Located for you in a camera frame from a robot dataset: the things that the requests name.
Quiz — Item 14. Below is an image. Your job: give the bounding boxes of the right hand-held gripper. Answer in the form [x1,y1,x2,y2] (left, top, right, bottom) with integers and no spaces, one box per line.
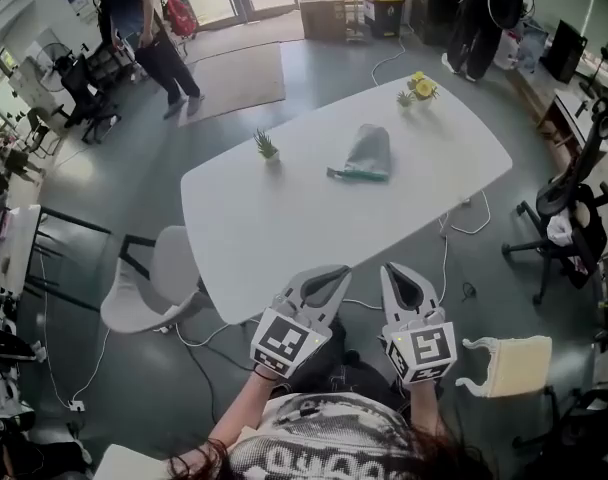
[380,261,458,385]

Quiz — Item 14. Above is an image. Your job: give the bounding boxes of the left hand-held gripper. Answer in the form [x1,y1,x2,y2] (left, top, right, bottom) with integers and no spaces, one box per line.
[250,263,354,380]

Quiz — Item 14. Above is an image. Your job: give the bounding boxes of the grey fabric pouch teal trim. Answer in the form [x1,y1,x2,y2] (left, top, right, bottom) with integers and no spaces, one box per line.
[326,123,393,183]

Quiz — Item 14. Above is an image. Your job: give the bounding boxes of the person's left forearm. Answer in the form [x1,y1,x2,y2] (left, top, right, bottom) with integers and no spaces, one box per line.
[206,365,285,457]

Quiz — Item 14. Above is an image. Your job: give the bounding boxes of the person's right forearm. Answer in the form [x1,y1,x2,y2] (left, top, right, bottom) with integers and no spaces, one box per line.
[406,378,444,437]

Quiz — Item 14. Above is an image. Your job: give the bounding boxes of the person's black trousers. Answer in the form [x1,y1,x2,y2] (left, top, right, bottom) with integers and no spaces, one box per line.
[288,317,410,400]

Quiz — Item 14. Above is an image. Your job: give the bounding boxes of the person's patterned shirt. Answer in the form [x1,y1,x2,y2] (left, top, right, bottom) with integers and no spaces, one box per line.
[228,392,418,480]

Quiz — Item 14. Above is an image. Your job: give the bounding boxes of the grey shell chair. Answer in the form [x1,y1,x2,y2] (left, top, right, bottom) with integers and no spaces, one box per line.
[99,225,210,333]

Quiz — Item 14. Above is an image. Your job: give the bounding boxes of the spiky green potted plant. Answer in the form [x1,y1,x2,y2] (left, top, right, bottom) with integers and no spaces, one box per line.
[252,128,281,165]

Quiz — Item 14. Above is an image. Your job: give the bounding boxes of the white crumpled cloth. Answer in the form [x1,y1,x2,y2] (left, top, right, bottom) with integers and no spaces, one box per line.
[546,212,574,247]

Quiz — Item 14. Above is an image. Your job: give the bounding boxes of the black office chair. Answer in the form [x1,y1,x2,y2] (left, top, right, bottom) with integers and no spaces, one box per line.
[501,92,608,307]
[53,52,123,144]

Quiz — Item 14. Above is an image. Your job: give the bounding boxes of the yellow flower pot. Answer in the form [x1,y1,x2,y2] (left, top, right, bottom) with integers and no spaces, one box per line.
[407,71,440,107]

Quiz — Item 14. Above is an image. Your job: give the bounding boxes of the beige floor rug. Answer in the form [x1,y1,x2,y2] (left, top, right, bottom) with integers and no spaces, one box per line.
[176,41,287,128]

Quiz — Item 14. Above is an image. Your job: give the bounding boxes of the brown entrance mat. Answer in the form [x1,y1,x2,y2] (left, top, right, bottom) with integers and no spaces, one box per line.
[183,10,306,64]

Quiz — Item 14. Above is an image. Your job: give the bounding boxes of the cardboard box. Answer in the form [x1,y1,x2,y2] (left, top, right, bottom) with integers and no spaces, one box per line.
[299,0,348,41]

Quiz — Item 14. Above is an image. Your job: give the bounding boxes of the black bin yellow lid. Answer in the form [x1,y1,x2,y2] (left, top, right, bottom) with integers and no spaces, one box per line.
[357,0,407,39]

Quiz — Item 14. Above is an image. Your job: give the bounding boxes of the black computer tower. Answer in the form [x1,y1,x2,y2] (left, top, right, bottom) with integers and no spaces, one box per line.
[542,19,588,85]

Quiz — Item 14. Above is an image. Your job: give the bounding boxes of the black cabinet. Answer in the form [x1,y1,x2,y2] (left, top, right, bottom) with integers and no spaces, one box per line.
[411,0,466,47]

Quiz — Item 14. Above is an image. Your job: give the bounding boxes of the red bag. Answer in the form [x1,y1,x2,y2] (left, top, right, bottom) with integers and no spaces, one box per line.
[164,0,199,38]

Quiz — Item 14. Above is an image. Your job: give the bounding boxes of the standing fan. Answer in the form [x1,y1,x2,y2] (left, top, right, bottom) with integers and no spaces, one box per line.
[33,41,74,94]

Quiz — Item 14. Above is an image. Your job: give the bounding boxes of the white floor cable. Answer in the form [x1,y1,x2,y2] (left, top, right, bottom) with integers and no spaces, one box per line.
[436,187,492,305]
[371,32,410,87]

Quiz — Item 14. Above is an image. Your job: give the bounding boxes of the black metal frame table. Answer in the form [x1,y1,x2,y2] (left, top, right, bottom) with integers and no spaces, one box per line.
[0,203,113,314]

